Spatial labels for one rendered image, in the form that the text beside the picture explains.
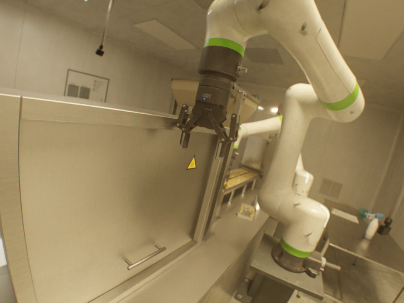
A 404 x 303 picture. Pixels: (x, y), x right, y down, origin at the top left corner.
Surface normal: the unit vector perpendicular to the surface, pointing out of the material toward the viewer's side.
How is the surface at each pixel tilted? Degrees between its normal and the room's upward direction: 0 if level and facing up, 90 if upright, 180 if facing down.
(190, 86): 90
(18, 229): 90
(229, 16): 126
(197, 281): 0
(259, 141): 90
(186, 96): 118
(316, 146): 90
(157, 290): 0
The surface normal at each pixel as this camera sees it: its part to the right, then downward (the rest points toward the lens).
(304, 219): -0.75, -0.06
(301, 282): 0.22, -0.96
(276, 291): -0.48, 0.07
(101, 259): 0.80, 0.29
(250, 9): -0.80, 0.54
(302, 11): 0.40, 0.68
